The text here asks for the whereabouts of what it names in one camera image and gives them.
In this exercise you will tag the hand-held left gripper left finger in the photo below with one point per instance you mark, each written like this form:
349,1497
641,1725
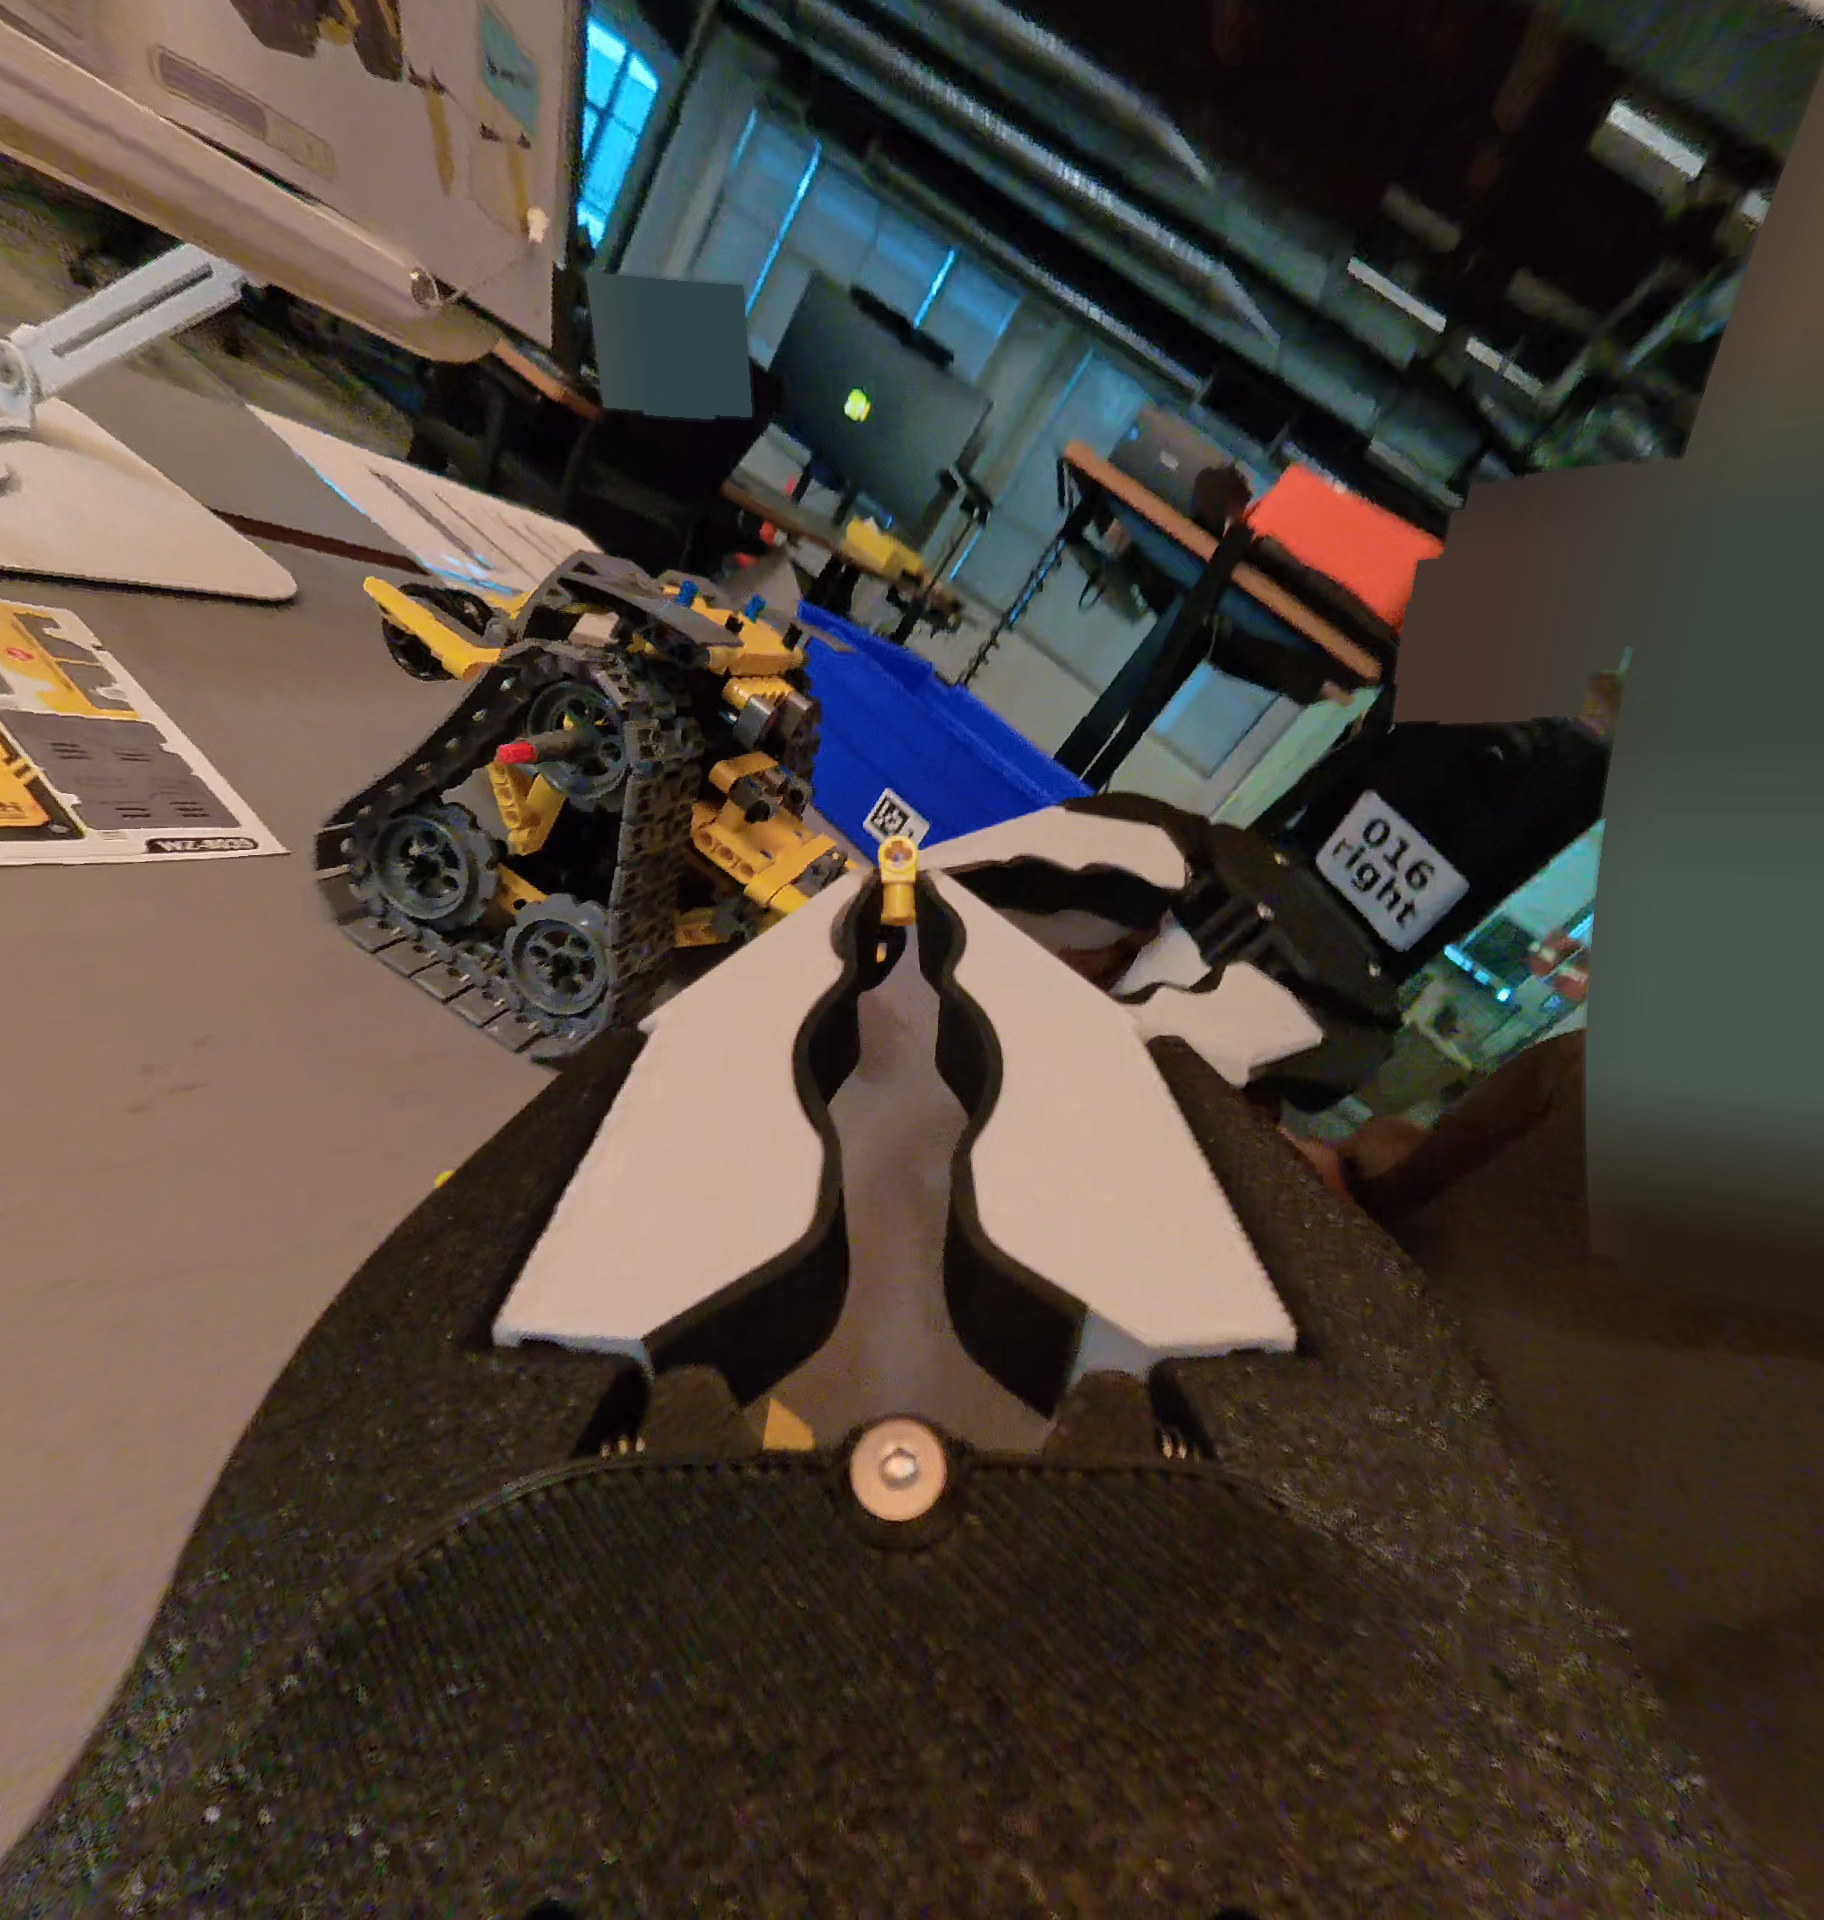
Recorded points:
687,1156

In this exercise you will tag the wooden table with black legs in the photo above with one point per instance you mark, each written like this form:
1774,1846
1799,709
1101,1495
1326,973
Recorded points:
1196,555

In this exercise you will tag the black computer monitor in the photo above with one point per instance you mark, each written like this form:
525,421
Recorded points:
882,397

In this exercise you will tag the white monitor stand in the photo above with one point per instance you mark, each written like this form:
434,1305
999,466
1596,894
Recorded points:
86,495

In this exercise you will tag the blue plastic bin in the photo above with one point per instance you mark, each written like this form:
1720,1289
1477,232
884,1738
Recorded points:
941,736

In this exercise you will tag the small yellow toy pin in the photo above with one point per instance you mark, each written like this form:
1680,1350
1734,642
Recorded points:
899,886

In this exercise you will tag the yellow and grey sticker sheet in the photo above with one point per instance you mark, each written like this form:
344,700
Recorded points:
56,736

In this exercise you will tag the yellow black toy tracked vehicle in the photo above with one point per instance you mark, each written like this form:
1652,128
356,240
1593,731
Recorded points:
596,810

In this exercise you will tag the person's right hand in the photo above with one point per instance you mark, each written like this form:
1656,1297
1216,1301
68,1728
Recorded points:
1437,1140

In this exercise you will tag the orange box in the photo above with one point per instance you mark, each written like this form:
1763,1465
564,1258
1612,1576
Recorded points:
1341,540

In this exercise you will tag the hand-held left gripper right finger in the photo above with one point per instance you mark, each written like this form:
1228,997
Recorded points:
1106,1186

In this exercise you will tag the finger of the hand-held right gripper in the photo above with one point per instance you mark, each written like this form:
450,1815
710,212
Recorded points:
1227,1020
1077,836

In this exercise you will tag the white paper sheet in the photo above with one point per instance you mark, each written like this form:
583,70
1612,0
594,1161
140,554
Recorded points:
447,517

